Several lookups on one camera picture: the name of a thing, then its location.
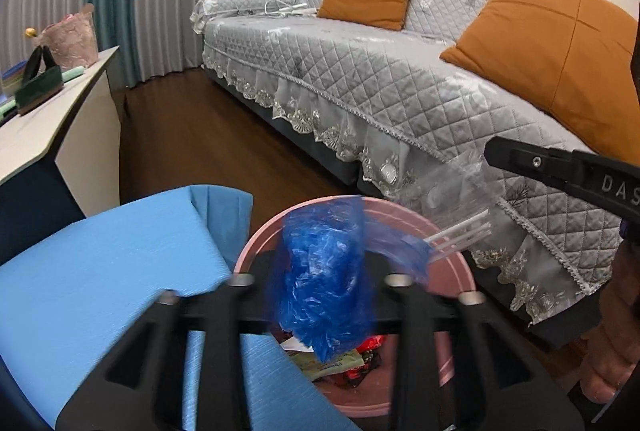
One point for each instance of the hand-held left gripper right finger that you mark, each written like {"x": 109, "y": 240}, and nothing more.
{"x": 385, "y": 306}

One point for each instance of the mint green roll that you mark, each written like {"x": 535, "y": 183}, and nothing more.
{"x": 72, "y": 73}

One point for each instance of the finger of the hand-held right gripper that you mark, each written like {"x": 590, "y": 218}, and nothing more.
{"x": 631, "y": 230}
{"x": 575, "y": 173}

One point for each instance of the clear zip bags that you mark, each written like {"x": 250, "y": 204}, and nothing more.
{"x": 460, "y": 211}

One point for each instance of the stack of bowls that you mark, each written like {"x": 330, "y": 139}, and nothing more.
{"x": 12, "y": 73}

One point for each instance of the person's right hand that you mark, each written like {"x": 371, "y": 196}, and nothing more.
{"x": 615, "y": 336}

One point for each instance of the white coffee table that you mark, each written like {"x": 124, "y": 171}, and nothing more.
{"x": 50, "y": 121}

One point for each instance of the grey quilted sofa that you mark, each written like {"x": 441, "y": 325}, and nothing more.
{"x": 375, "y": 86}

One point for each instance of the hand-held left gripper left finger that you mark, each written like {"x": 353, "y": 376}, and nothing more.
{"x": 260, "y": 306}

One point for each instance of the pink plastic basin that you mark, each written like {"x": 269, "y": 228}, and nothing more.
{"x": 360, "y": 403}

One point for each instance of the red plastic bag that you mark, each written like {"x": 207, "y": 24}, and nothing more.
{"x": 372, "y": 343}

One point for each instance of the yellow artificial flower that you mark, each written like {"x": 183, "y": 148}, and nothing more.
{"x": 31, "y": 32}

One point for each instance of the pink lace basket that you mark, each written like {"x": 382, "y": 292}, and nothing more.
{"x": 72, "y": 41}

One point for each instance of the blue plastic bag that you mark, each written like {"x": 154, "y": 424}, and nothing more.
{"x": 320, "y": 271}

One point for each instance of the green snack packet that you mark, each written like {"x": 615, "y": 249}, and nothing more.
{"x": 330, "y": 363}

